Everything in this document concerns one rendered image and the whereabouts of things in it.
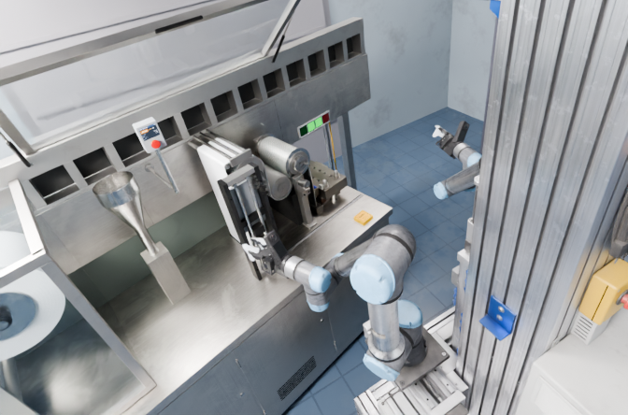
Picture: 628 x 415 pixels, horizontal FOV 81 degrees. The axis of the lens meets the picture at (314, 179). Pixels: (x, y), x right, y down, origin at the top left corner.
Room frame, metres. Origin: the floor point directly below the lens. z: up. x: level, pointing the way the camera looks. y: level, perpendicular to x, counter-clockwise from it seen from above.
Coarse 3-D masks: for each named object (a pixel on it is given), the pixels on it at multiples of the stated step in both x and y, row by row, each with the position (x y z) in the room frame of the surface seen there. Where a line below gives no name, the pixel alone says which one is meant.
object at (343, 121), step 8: (344, 120) 2.34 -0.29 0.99; (344, 128) 2.33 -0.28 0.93; (344, 136) 2.33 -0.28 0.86; (344, 144) 2.34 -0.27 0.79; (344, 152) 2.35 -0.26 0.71; (344, 160) 2.36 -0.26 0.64; (352, 160) 2.36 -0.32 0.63; (344, 168) 2.37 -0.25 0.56; (352, 168) 2.35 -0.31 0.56; (352, 176) 2.35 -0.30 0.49; (352, 184) 2.34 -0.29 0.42
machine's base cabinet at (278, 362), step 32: (384, 224) 1.43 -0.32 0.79; (352, 288) 1.26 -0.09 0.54; (288, 320) 1.02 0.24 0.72; (320, 320) 1.12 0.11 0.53; (352, 320) 1.24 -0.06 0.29; (256, 352) 0.91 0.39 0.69; (288, 352) 0.99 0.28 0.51; (320, 352) 1.09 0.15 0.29; (192, 384) 0.76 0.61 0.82; (224, 384) 0.81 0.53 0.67; (256, 384) 0.88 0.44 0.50; (288, 384) 0.96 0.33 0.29
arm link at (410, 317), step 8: (400, 304) 0.77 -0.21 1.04; (408, 304) 0.77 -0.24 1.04; (400, 312) 0.74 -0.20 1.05; (408, 312) 0.73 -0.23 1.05; (416, 312) 0.73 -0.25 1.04; (400, 320) 0.71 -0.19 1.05; (408, 320) 0.70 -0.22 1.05; (416, 320) 0.70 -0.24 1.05; (400, 328) 0.69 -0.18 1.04; (408, 328) 0.68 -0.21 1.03; (416, 328) 0.69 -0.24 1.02; (408, 336) 0.66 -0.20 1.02; (416, 336) 0.68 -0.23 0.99; (416, 344) 0.69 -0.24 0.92
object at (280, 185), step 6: (270, 168) 1.51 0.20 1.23; (270, 174) 1.46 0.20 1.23; (276, 174) 1.45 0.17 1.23; (282, 174) 1.45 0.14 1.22; (270, 180) 1.42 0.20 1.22; (276, 180) 1.40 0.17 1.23; (282, 180) 1.42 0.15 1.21; (288, 180) 1.44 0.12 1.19; (270, 186) 1.39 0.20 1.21; (276, 186) 1.40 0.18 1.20; (282, 186) 1.42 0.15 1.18; (288, 186) 1.44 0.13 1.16; (276, 192) 1.40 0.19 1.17; (282, 192) 1.41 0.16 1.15; (288, 192) 1.43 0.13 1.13; (276, 198) 1.38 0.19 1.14; (282, 198) 1.40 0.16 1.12
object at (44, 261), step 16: (16, 192) 1.09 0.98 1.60; (32, 224) 0.87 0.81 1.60; (32, 240) 0.80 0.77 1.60; (32, 256) 0.73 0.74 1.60; (48, 256) 0.74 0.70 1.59; (0, 272) 0.69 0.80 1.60; (16, 272) 0.69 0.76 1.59; (48, 272) 0.72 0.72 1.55; (0, 288) 0.67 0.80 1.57; (64, 288) 0.73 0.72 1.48; (80, 304) 0.73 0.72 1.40; (96, 320) 0.73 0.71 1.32; (112, 336) 0.73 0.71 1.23; (128, 352) 0.73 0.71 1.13; (144, 368) 0.75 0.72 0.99; (144, 384) 0.72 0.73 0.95; (128, 400) 0.68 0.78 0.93
